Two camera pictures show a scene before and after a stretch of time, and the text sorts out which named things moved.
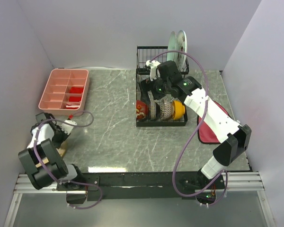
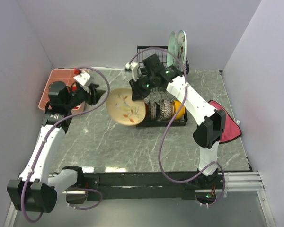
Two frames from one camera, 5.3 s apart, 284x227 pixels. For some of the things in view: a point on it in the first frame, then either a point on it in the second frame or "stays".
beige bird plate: [61, 151] to [122, 109]
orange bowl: [178, 109] stays
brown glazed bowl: [154, 111] stays
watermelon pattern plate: [181, 46] stays
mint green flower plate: [172, 46] stays
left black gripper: [57, 144] to [95, 95]
